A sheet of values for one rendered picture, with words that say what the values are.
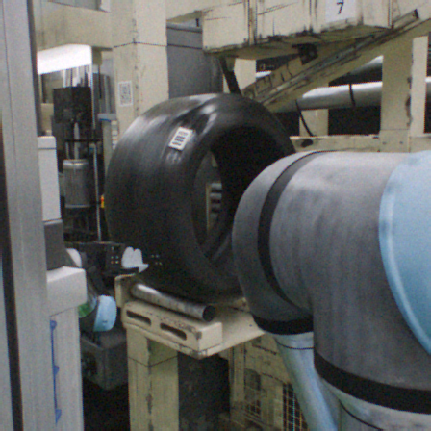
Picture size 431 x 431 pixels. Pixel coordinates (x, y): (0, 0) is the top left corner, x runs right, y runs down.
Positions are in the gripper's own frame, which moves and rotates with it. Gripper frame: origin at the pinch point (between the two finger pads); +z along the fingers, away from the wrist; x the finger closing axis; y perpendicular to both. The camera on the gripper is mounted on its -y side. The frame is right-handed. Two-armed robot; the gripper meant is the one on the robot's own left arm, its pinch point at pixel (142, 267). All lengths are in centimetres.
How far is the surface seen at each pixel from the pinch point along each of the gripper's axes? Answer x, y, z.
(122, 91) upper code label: 33, 51, 12
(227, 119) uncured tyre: -12.5, 40.5, 15.2
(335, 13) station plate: -28, 70, 36
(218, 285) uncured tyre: -12.1, -3.7, 16.5
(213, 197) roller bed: 35, 18, 56
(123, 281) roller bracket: 23.0, -8.3, 9.8
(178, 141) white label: -10.8, 33.3, 0.5
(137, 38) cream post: 25, 66, 11
